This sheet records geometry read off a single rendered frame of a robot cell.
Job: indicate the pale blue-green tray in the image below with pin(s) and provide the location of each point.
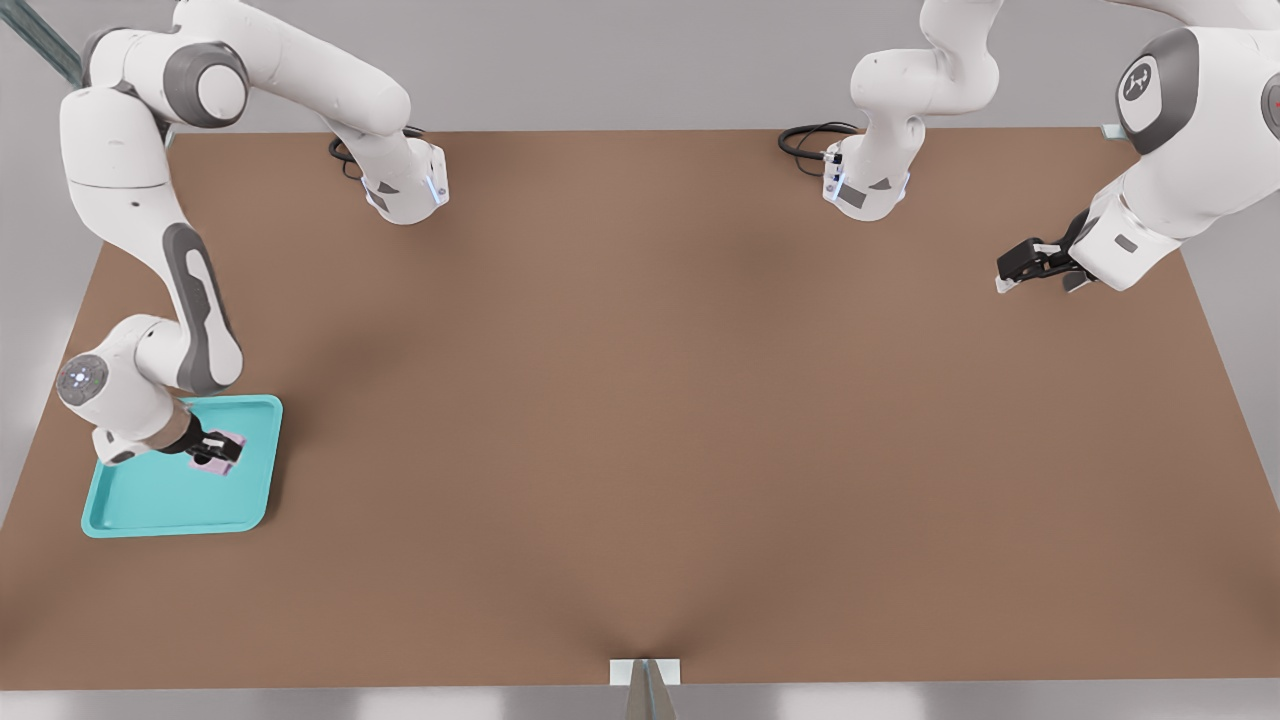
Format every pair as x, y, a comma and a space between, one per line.
160, 495

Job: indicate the pale lilac phone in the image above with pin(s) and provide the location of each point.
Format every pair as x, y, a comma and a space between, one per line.
235, 439

